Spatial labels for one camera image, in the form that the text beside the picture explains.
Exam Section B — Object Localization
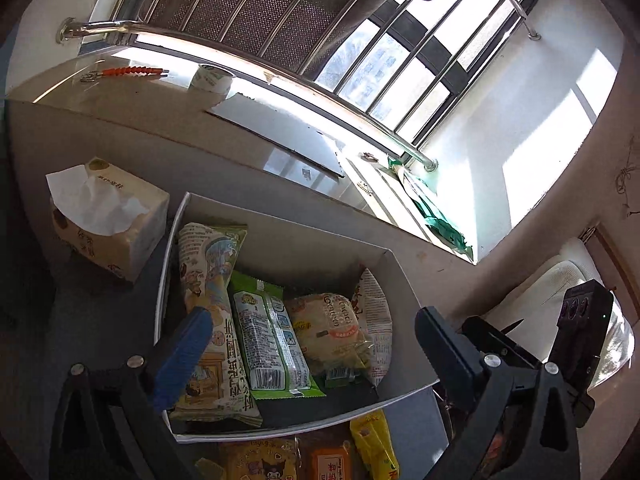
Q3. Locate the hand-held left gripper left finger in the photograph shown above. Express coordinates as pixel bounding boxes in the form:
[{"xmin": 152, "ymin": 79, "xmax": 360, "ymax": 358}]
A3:
[{"xmin": 50, "ymin": 306, "xmax": 216, "ymax": 480}]

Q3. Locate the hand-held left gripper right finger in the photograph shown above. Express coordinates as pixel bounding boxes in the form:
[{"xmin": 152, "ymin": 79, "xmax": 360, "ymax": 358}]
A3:
[{"xmin": 415, "ymin": 306, "xmax": 583, "ymax": 480}]

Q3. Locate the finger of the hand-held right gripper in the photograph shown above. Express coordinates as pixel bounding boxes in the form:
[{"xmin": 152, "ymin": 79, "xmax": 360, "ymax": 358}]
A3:
[{"xmin": 462, "ymin": 316, "xmax": 543, "ymax": 366}]

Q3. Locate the white patterned snack packet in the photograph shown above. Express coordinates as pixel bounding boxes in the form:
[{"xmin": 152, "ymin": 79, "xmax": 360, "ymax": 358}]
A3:
[{"xmin": 352, "ymin": 267, "xmax": 393, "ymax": 386}]

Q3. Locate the cream illustrated snack packet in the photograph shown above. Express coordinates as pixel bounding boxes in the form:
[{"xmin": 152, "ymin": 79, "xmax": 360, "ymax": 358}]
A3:
[{"xmin": 167, "ymin": 222, "xmax": 263, "ymax": 428}]

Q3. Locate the green wafer packet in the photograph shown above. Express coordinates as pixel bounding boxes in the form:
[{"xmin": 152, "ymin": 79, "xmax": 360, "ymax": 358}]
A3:
[{"xmin": 227, "ymin": 270, "xmax": 326, "ymax": 401}]

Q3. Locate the clear round bread packet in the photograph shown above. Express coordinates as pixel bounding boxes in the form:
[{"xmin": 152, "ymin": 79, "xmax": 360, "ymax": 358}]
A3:
[{"xmin": 285, "ymin": 292, "xmax": 376, "ymax": 388}]

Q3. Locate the white cardboard box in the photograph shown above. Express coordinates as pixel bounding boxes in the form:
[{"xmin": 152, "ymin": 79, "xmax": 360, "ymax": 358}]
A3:
[{"xmin": 154, "ymin": 191, "xmax": 441, "ymax": 443}]

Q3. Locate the white cushion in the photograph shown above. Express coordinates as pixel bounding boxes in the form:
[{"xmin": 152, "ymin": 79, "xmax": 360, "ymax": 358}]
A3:
[{"xmin": 480, "ymin": 237, "xmax": 636, "ymax": 391}]

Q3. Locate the yellow cartoon snack packet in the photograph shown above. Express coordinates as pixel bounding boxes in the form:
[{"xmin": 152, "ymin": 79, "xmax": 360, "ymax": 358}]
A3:
[{"xmin": 217, "ymin": 437, "xmax": 301, "ymax": 480}]

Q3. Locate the beige tissue pack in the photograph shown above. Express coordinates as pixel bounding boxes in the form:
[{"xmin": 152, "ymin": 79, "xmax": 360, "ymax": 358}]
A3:
[{"xmin": 45, "ymin": 157, "xmax": 171, "ymax": 283}]

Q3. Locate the green plastic bag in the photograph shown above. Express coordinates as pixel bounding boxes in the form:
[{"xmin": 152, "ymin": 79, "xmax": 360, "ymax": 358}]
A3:
[{"xmin": 387, "ymin": 156, "xmax": 473, "ymax": 256}]

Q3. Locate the orange snack packet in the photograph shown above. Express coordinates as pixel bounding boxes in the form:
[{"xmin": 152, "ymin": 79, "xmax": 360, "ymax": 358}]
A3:
[{"xmin": 300, "ymin": 437, "xmax": 358, "ymax": 480}]

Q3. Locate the grey flat board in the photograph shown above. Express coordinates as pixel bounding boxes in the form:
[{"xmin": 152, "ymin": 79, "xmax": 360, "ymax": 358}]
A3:
[{"xmin": 207, "ymin": 92, "xmax": 347, "ymax": 178}]

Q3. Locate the tape roll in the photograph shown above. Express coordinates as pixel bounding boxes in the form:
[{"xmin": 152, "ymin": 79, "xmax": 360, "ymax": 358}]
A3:
[{"xmin": 192, "ymin": 64, "xmax": 232, "ymax": 96}]

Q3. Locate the steel window guard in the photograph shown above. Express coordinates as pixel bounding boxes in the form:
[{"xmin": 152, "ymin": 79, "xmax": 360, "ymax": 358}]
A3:
[{"xmin": 57, "ymin": 0, "xmax": 541, "ymax": 171}]

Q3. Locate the grey mesh window screen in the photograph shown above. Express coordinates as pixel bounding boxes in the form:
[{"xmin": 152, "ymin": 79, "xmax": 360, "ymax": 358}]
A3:
[{"xmin": 145, "ymin": 0, "xmax": 396, "ymax": 81}]

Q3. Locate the orange handled tool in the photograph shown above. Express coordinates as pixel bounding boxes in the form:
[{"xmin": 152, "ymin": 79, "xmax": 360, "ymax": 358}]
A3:
[{"xmin": 82, "ymin": 66, "xmax": 170, "ymax": 82}]

